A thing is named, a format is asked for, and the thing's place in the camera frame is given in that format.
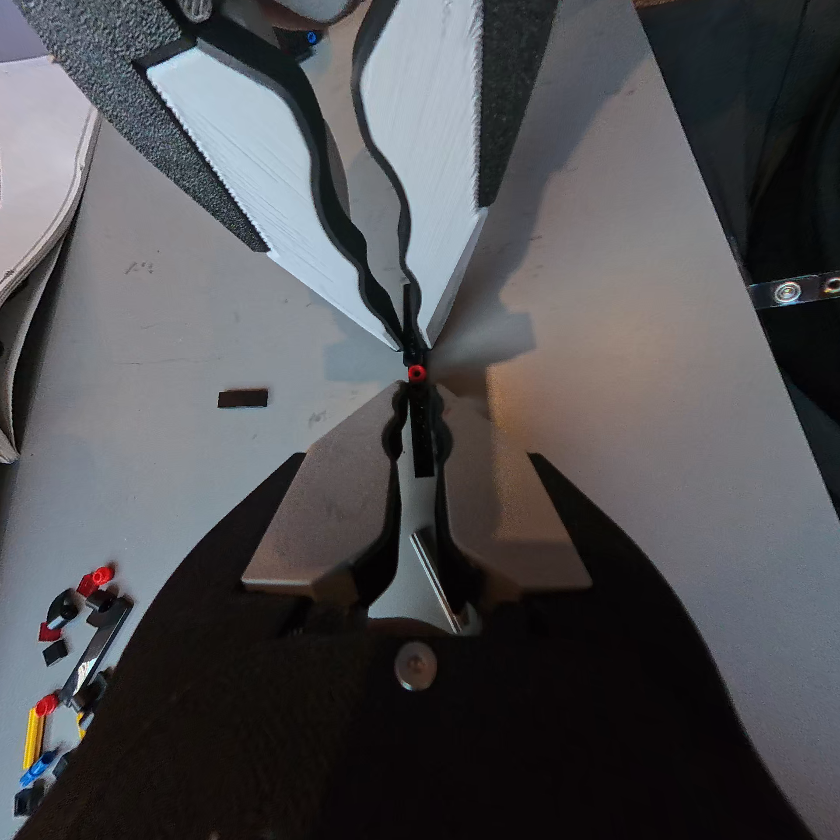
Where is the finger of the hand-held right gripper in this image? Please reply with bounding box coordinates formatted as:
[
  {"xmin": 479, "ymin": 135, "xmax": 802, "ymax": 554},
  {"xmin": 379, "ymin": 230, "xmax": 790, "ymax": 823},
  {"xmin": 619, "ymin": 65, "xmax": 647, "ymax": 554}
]
[
  {"xmin": 351, "ymin": 0, "xmax": 490, "ymax": 349},
  {"xmin": 144, "ymin": 39, "xmax": 404, "ymax": 352}
]

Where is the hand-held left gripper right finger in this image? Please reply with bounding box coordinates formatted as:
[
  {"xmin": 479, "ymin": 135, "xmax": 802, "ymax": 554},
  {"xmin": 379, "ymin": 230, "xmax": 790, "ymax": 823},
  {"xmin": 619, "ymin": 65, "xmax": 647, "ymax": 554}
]
[{"xmin": 430, "ymin": 385, "xmax": 595, "ymax": 632}]

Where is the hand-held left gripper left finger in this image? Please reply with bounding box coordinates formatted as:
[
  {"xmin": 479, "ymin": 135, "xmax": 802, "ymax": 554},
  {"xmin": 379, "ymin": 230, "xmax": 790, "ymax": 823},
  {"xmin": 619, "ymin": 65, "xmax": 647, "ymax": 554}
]
[{"xmin": 241, "ymin": 382, "xmax": 406, "ymax": 606}]

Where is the black brick plate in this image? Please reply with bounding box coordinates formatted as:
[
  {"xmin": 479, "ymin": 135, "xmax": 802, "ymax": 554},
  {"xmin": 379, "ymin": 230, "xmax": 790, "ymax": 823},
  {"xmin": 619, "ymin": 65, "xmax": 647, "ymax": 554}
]
[
  {"xmin": 410, "ymin": 381, "xmax": 438, "ymax": 479},
  {"xmin": 402, "ymin": 282, "xmax": 429, "ymax": 368}
]

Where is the toy brick car model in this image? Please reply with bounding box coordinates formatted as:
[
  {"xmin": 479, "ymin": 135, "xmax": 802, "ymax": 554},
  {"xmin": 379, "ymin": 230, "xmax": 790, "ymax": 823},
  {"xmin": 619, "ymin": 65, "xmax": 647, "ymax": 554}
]
[{"xmin": 274, "ymin": 25, "xmax": 324, "ymax": 64}]

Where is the open instruction booklet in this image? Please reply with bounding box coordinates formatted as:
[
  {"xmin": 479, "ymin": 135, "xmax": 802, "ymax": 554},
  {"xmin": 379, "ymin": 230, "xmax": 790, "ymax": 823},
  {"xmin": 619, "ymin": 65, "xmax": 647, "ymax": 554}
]
[{"xmin": 0, "ymin": 56, "xmax": 104, "ymax": 465}]

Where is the pile of small brick pieces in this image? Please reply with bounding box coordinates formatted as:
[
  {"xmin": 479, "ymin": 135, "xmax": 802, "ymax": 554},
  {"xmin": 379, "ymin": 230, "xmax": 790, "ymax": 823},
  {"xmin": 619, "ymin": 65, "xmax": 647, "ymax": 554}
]
[{"xmin": 13, "ymin": 563, "xmax": 137, "ymax": 819}]

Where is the person's dark clothing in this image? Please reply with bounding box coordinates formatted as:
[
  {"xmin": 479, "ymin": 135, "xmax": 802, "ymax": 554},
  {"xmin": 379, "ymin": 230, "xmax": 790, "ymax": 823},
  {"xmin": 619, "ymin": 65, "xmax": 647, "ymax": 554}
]
[{"xmin": 640, "ymin": 0, "xmax": 840, "ymax": 519}]

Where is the clear strap with snaps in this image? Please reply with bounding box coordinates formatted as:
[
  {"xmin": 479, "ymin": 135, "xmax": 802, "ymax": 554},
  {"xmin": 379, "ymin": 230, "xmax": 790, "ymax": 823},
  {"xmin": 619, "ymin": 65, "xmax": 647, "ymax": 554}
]
[{"xmin": 748, "ymin": 271, "xmax": 840, "ymax": 311}]

